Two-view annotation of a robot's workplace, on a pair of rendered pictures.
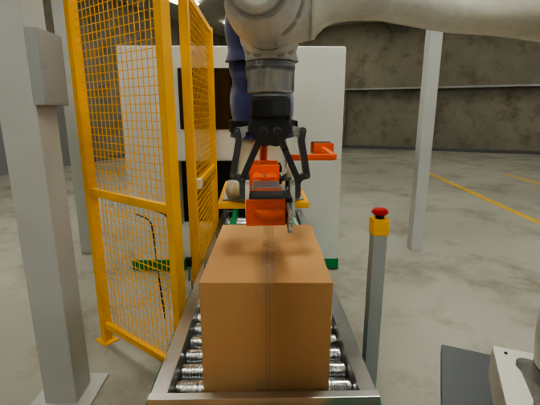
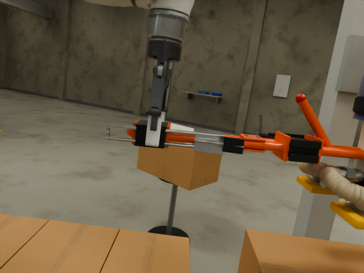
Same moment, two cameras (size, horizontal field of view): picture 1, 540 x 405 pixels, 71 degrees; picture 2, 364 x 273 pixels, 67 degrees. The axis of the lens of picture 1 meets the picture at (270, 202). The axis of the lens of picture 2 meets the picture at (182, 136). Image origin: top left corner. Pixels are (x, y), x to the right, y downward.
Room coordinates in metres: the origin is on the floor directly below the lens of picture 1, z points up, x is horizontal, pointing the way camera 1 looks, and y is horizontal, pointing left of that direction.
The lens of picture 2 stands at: (0.80, -0.65, 1.38)
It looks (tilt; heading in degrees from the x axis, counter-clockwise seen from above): 10 degrees down; 90
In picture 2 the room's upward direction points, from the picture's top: 8 degrees clockwise
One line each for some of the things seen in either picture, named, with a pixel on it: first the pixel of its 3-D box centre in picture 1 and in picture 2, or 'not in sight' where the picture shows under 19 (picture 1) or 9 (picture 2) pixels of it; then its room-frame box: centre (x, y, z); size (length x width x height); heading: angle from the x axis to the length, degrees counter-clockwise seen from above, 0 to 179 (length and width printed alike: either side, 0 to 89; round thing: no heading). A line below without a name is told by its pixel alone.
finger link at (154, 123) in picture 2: (301, 185); (154, 119); (0.73, -0.06, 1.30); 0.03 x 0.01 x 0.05; 91
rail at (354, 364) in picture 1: (316, 270); not in sight; (2.16, -0.28, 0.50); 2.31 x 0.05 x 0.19; 1
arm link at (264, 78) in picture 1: (270, 80); (167, 29); (0.73, 0.00, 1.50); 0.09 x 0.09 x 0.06
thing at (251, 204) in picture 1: (264, 206); (152, 132); (0.72, 0.01, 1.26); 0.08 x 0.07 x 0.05; 2
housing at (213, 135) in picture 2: (266, 193); (208, 141); (0.86, 0.01, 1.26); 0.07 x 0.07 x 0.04; 2
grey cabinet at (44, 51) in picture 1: (48, 69); (361, 65); (1.71, 0.95, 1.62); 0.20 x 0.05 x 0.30; 1
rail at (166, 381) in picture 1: (209, 272); not in sight; (2.15, 0.37, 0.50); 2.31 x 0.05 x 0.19; 1
